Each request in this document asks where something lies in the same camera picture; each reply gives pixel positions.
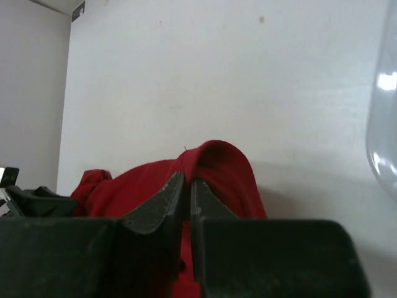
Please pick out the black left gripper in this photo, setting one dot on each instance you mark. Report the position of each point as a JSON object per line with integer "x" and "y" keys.
{"x": 39, "y": 202}

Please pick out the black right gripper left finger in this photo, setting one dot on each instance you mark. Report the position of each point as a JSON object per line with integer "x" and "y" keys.
{"x": 148, "y": 242}

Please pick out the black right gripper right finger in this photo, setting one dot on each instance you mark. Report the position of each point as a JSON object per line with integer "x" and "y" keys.
{"x": 218, "y": 238}

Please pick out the red t shirt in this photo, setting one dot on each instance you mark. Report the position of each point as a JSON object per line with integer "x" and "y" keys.
{"x": 105, "y": 200}

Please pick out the white plastic laundry basket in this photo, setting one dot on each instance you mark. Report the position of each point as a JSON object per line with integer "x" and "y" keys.
{"x": 381, "y": 125}

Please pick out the small black table label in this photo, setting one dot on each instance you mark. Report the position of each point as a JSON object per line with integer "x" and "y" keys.
{"x": 78, "y": 11}

